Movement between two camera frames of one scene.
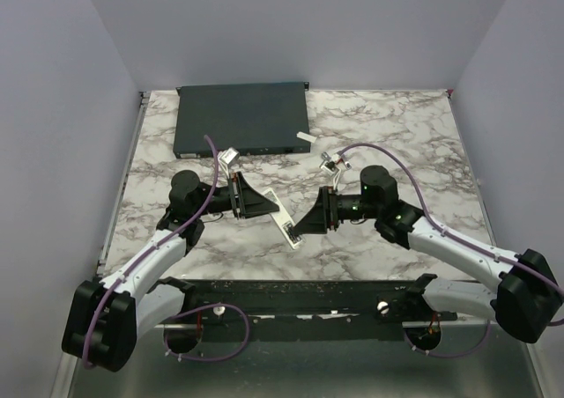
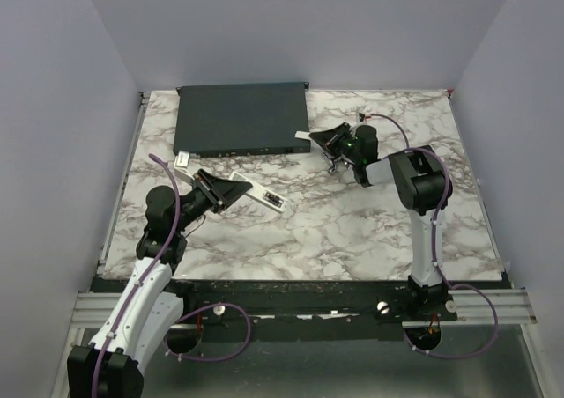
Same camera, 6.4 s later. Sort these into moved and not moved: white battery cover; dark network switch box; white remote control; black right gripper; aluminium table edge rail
Moved: black right gripper; white remote control
Not moved: dark network switch box; white battery cover; aluminium table edge rail
